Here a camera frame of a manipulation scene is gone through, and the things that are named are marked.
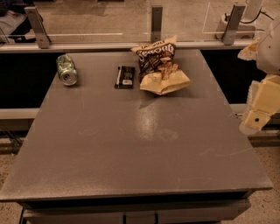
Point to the right metal bracket post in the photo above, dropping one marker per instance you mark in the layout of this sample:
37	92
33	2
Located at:
228	38

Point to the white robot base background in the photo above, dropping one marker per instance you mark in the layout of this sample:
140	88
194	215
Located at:
247	26

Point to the green soda can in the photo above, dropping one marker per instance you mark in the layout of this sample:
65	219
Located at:
66	70

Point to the left metal bracket post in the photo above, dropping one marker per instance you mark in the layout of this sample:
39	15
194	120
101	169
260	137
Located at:
37	25

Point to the brown chip bag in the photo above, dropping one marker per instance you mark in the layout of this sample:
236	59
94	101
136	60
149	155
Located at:
159	73

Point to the middle metal bracket post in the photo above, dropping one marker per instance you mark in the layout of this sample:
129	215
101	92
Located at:
156	23

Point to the metal bracket post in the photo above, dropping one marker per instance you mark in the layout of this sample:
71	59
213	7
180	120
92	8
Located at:
37	25
156	23
228	38

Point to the black snack bar packet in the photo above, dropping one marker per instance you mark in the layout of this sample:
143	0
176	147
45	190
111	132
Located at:
125	77

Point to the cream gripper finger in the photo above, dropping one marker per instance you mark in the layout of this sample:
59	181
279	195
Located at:
263	102
249	52

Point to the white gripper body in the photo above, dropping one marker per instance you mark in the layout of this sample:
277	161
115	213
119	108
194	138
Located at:
269	53

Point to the glass barrier panel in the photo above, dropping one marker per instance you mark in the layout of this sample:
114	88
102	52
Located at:
129	21

